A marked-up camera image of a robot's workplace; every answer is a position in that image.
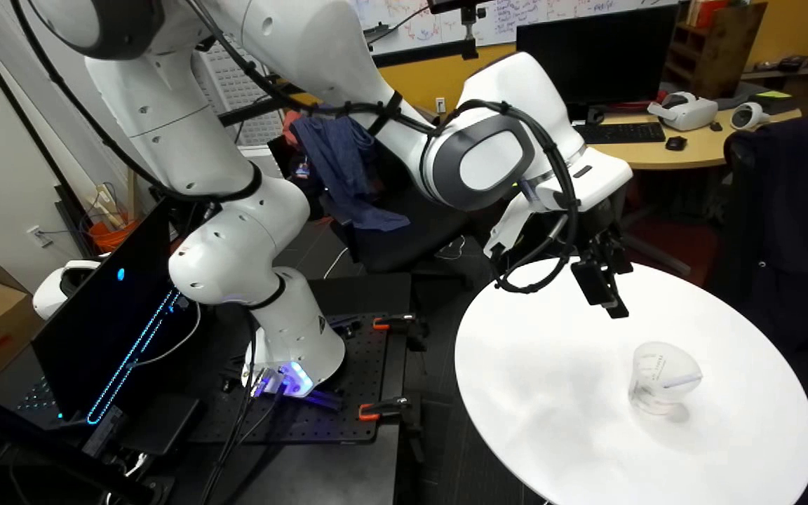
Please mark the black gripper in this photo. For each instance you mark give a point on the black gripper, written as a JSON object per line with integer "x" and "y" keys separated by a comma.
{"x": 604, "y": 251}

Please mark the clear plastic measuring cup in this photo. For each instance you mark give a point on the clear plastic measuring cup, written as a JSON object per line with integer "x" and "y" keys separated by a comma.
{"x": 664, "y": 363}

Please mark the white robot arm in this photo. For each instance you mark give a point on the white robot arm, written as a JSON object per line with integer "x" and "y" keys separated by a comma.
{"x": 510, "y": 140}

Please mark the black keyboard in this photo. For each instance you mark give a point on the black keyboard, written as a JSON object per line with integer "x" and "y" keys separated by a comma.
{"x": 621, "y": 132}

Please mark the round wooden desk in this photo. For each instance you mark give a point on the round wooden desk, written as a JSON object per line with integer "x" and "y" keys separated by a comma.
{"x": 703, "y": 150}

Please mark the black computer mouse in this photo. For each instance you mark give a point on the black computer mouse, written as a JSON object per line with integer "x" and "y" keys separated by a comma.
{"x": 675, "y": 144}

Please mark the white VR headset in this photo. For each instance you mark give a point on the white VR headset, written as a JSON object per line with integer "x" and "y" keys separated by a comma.
{"x": 685, "y": 111}

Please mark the dark chair with cloth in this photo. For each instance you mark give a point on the dark chair with cloth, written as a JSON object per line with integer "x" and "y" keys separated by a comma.
{"x": 762, "y": 262}

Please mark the black computer monitor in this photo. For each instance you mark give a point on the black computer monitor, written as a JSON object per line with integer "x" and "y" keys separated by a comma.
{"x": 601, "y": 59}

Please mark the white VR controller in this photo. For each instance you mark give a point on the white VR controller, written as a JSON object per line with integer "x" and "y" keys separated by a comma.
{"x": 751, "y": 115}

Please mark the black office chair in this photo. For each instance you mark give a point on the black office chair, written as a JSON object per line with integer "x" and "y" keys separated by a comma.
{"x": 368, "y": 196}

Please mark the blue jacket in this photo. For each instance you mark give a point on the blue jacket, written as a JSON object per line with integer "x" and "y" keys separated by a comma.
{"x": 339, "y": 155}

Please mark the black laptop with blue light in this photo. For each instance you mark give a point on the black laptop with blue light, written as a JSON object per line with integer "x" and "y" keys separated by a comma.
{"x": 120, "y": 317}

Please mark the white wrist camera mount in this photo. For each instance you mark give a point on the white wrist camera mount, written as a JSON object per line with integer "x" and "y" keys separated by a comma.
{"x": 511, "y": 219}

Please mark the orange handled clamp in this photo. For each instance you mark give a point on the orange handled clamp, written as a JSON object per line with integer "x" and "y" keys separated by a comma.
{"x": 388, "y": 409}
{"x": 407, "y": 325}

